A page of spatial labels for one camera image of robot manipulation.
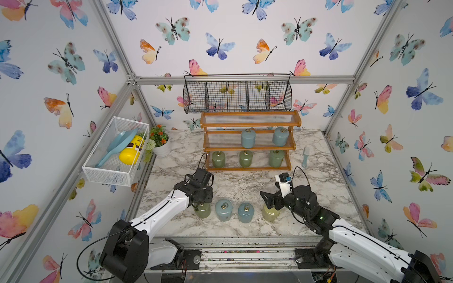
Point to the yellow tea canister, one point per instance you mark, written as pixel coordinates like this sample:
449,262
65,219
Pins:
270,215

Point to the teal dustpan scoop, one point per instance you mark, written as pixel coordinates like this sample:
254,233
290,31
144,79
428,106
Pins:
117,145

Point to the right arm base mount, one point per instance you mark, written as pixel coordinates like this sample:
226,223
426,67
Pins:
319,255

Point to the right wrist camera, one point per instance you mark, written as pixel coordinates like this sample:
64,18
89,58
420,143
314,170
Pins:
284,181

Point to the green canister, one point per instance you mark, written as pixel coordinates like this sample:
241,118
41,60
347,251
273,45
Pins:
203,210
245,158
218,159
276,158

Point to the potted flower plant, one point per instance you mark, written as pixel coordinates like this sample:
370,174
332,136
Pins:
157,144

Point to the light blue brush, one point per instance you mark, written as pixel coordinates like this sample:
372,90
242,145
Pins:
306,154

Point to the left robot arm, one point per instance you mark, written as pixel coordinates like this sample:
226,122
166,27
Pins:
128,251

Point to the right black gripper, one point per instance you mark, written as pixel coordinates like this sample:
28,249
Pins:
278,197

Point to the yellow toy bottle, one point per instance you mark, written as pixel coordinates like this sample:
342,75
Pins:
130,154

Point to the black wire basket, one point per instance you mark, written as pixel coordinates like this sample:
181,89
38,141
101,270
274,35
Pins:
227,93

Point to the light blue canister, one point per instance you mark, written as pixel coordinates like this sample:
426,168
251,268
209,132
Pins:
223,209

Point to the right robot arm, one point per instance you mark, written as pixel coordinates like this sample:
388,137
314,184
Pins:
345,246

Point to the white wire basket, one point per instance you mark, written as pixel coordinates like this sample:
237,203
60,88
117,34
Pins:
115,158

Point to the wooden three-tier shelf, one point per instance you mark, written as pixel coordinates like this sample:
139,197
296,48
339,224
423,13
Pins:
222,132

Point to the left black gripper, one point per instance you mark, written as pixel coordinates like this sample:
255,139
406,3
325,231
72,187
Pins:
210,195

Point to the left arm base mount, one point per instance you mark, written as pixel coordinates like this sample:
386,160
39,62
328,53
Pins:
171,255

